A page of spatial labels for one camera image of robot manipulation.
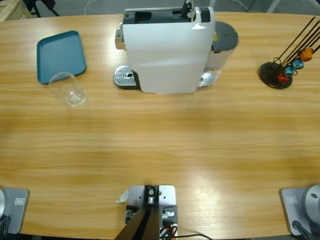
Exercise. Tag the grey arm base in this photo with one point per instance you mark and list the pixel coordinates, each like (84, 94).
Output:
(17, 212)
(290, 212)

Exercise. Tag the black chair legs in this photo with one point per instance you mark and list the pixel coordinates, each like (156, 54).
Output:
(40, 3)

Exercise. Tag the dark camera post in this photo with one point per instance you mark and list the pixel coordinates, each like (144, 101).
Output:
(145, 225)

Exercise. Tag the black capsule holder stand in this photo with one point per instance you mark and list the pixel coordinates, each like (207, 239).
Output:
(270, 75)

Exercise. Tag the blue coffee capsule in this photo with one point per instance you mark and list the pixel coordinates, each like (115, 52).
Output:
(298, 63)
(289, 70)

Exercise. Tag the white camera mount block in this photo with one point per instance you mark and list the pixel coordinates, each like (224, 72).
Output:
(167, 197)

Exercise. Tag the red coffee capsule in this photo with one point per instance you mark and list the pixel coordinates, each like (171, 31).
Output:
(282, 78)

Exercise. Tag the teal plastic tray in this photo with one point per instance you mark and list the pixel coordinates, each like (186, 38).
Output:
(60, 55)

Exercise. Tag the white capsule coffee machine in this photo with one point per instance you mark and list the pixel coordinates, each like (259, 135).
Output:
(165, 55)

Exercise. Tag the white tape tag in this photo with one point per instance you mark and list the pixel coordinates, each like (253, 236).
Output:
(123, 196)

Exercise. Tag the grey translucent machine lever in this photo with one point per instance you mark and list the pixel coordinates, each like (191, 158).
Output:
(187, 7)

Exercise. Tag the black coffee machine drip tray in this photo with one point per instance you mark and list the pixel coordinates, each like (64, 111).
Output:
(125, 76)

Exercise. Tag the orange coffee capsule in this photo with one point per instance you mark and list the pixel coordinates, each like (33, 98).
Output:
(306, 55)

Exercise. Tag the clear glass cup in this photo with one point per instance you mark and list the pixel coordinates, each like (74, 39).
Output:
(75, 98)

